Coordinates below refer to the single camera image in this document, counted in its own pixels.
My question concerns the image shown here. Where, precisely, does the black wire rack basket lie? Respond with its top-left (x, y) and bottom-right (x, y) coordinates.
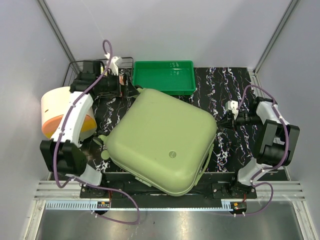
top-left (62, 57), bottom-right (134, 99)

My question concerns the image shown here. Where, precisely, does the purple cable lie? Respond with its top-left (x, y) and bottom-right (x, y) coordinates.
top-left (53, 39), bottom-right (140, 225)
top-left (233, 84), bottom-right (287, 217)

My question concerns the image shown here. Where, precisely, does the green plastic tray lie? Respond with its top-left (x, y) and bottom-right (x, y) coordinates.
top-left (132, 60), bottom-right (196, 96)

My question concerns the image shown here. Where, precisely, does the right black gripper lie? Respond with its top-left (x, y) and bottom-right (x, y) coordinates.
top-left (215, 111), bottom-right (263, 132)

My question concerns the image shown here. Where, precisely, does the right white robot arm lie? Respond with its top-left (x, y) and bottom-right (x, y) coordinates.
top-left (218, 96), bottom-right (300, 199)

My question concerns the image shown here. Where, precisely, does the green hard-shell suitcase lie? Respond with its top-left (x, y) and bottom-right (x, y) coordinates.
top-left (99, 88), bottom-right (217, 185)

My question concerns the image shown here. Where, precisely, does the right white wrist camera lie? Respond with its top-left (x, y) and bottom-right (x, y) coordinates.
top-left (225, 100), bottom-right (239, 120)

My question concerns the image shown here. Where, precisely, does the pink foam cup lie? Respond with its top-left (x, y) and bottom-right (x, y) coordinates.
top-left (119, 74), bottom-right (125, 86)

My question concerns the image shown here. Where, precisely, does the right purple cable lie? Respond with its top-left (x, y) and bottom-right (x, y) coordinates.
top-left (233, 84), bottom-right (287, 217)

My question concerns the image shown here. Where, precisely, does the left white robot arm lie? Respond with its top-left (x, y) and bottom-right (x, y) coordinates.
top-left (40, 56), bottom-right (138, 198)

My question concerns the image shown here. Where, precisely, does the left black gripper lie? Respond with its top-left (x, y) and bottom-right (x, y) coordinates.
top-left (97, 70), bottom-right (140, 99)

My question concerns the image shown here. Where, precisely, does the white orange cylindrical container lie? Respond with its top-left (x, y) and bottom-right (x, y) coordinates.
top-left (40, 86), bottom-right (97, 141)

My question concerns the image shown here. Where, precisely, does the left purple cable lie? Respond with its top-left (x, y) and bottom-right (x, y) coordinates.
top-left (53, 39), bottom-right (140, 225)

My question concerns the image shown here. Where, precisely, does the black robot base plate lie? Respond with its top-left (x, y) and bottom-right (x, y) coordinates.
top-left (101, 172), bottom-right (257, 200)

